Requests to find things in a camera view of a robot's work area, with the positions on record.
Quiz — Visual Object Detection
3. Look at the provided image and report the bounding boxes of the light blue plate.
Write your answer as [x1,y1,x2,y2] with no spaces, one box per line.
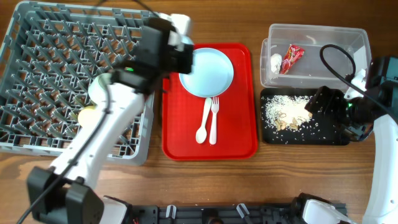
[179,47,234,98]

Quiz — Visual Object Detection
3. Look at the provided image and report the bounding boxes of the rice and nut scraps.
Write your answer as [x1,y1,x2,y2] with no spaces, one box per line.
[262,95,313,132]

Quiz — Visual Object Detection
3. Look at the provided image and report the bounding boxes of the red snack wrapper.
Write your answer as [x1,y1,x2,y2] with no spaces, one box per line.
[280,44,305,75]

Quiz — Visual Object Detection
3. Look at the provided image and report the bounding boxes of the white tissue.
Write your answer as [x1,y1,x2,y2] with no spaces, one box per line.
[270,54,282,74]

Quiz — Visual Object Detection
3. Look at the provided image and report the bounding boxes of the light green bowl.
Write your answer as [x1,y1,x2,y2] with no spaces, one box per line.
[88,73,111,105]

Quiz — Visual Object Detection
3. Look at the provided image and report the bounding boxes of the yellow plastic cup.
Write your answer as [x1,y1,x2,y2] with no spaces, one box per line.
[78,106,99,128]

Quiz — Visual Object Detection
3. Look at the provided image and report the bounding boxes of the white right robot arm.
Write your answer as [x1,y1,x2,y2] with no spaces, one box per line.
[305,56,397,223]

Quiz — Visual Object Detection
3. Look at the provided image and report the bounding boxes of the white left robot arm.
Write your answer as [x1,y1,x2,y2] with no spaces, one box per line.
[25,14,193,223]

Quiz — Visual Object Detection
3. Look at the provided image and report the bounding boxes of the black waste tray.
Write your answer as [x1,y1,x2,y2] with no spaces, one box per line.
[261,88,349,146]

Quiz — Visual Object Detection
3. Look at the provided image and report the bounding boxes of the grey plastic dishwasher rack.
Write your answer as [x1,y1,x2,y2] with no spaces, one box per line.
[1,1,152,156]

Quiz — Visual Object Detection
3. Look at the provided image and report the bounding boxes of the red plastic tray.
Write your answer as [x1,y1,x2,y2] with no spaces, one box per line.
[162,43,258,161]

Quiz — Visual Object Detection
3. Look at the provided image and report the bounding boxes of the white plastic fork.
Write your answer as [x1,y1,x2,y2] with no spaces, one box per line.
[209,96,220,145]

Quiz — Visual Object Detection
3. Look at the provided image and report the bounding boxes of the clear plastic bin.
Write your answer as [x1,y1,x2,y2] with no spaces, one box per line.
[260,24,372,91]

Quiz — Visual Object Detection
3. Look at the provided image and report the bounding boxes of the white plastic spoon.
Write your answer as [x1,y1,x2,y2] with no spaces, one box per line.
[195,98,212,144]

